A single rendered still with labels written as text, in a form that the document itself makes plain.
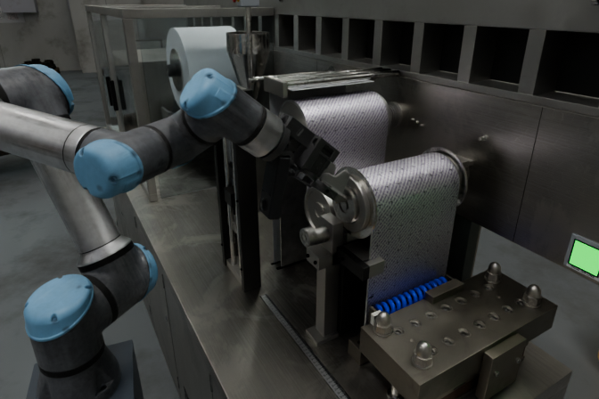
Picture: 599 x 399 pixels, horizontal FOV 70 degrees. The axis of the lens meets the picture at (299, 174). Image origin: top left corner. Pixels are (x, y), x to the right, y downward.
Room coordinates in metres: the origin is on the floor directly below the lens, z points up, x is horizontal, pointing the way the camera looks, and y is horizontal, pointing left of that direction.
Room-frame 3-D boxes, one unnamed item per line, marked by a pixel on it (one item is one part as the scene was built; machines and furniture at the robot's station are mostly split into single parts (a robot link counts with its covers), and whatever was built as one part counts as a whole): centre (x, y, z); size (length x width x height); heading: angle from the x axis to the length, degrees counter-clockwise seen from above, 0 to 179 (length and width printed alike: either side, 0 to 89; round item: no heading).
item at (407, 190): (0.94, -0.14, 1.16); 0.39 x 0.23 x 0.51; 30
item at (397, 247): (0.78, -0.24, 1.11); 0.23 x 0.01 x 0.18; 120
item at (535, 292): (0.73, -0.49, 1.05); 0.04 x 0.04 x 0.04
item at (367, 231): (0.77, -0.11, 1.25); 0.15 x 0.01 x 0.15; 30
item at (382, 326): (0.65, -0.16, 1.05); 0.04 x 0.04 x 0.04
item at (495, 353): (0.62, -0.39, 0.96); 0.10 x 0.03 x 0.11; 120
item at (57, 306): (0.64, 0.44, 1.07); 0.13 x 0.12 x 0.14; 156
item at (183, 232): (1.60, 0.34, 0.88); 2.52 x 0.66 x 0.04; 30
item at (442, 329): (0.69, -0.33, 1.00); 0.40 x 0.16 x 0.06; 120
